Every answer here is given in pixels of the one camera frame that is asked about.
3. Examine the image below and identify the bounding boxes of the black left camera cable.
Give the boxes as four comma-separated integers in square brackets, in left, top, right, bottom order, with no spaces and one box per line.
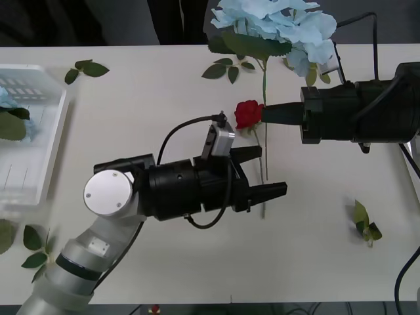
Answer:
[156,113,237,230]

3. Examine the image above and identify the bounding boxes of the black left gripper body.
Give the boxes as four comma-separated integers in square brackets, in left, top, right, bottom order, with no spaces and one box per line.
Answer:
[193,153,253,213]

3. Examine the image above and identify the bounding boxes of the large green leaf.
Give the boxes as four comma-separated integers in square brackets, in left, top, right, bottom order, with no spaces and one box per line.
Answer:
[0,219,18,255]

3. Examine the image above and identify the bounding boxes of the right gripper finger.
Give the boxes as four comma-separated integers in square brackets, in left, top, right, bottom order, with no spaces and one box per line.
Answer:
[261,113,306,126]
[262,102,306,116]

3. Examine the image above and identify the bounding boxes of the green four-leaf twig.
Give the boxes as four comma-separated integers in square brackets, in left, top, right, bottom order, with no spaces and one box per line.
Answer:
[201,57,257,85]

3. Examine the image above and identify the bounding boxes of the black hanging cable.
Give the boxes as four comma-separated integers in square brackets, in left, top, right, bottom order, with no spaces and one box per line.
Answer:
[394,251,420,315]

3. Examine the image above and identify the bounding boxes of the green three-leaf twig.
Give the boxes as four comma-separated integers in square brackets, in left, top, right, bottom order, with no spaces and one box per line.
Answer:
[64,59,110,86]

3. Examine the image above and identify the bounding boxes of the pale green leaf twig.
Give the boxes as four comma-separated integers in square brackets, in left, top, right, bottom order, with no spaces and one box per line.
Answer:
[345,198,383,248]

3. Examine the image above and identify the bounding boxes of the red rose with green stem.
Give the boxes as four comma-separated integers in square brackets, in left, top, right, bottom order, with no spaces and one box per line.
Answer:
[234,99,267,219]

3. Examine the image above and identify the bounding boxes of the pale blue flower with leaves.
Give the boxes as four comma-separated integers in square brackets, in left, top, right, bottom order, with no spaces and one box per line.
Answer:
[0,85,42,144]
[207,0,338,181]

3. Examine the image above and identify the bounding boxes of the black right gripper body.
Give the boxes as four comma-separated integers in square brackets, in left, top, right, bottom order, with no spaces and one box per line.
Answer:
[299,81,357,145]

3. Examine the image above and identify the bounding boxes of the shallow white box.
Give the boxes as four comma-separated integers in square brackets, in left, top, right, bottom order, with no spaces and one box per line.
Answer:
[0,63,72,211]

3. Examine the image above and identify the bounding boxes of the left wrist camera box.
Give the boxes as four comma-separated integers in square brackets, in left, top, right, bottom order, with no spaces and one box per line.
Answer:
[200,111,237,162]

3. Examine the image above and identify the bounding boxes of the black right camera cable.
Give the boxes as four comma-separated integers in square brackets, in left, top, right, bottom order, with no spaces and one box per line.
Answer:
[337,12,380,81]

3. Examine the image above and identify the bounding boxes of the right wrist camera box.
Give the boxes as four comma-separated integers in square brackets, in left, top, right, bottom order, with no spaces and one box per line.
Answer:
[320,41,349,83]

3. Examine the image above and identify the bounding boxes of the person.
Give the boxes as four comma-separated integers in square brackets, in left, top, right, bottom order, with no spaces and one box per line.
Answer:
[146,0,211,46]

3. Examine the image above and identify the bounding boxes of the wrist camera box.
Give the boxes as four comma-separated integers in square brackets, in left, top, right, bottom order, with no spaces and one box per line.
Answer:
[200,111,237,162]
[320,41,349,83]

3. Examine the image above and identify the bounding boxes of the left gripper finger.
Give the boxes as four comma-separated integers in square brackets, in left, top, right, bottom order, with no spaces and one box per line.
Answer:
[248,180,289,207]
[229,145,263,165]

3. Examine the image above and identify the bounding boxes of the black camera cable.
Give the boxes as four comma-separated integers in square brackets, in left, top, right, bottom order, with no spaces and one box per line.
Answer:
[337,12,380,81]
[156,113,237,230]

